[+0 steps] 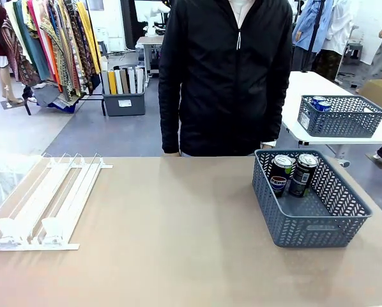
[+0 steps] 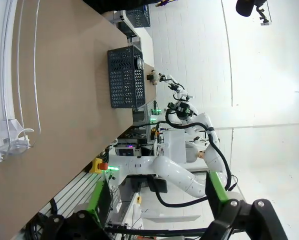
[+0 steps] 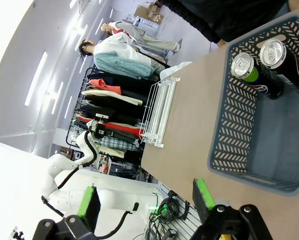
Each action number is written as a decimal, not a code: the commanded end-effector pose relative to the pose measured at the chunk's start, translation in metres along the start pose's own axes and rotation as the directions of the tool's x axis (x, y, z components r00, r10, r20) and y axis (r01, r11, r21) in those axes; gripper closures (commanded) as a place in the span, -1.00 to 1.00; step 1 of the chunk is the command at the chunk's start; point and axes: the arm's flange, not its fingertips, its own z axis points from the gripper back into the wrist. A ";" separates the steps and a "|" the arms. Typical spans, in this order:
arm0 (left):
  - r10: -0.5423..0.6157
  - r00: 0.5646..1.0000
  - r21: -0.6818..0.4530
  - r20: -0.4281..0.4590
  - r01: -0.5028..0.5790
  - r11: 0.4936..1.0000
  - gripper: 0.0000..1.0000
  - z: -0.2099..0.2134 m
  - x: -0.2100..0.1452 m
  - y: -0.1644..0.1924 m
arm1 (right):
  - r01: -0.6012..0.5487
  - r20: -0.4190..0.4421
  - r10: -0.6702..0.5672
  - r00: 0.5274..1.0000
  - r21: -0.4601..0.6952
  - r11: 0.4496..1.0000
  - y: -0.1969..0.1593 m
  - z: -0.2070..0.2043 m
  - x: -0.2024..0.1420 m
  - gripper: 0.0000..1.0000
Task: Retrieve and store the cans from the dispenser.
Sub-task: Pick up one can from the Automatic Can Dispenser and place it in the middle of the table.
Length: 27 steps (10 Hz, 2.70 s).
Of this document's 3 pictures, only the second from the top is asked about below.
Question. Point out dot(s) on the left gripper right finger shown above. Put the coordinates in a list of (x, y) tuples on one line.
[(239, 220)]

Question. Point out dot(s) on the small white black clamp device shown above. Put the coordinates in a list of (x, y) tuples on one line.
[(153, 77)]

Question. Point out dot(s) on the black control box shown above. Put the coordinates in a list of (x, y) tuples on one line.
[(127, 150)]

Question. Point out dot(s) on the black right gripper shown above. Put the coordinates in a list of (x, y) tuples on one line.
[(182, 110)]

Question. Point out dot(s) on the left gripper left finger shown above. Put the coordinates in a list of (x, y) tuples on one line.
[(84, 225)]

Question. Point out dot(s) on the white cabinet box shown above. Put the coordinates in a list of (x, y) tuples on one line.
[(174, 145)]

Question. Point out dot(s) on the yellow red emergency stop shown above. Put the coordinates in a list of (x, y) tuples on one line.
[(94, 166)]

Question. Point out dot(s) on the white side table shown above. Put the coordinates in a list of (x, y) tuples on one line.
[(147, 45)]

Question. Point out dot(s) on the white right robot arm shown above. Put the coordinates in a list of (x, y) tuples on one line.
[(174, 170)]

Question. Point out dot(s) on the black camera on mount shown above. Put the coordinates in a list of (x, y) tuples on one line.
[(244, 7)]

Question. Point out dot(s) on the blue-grey plastic basket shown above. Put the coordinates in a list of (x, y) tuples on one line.
[(122, 80), (139, 17)]

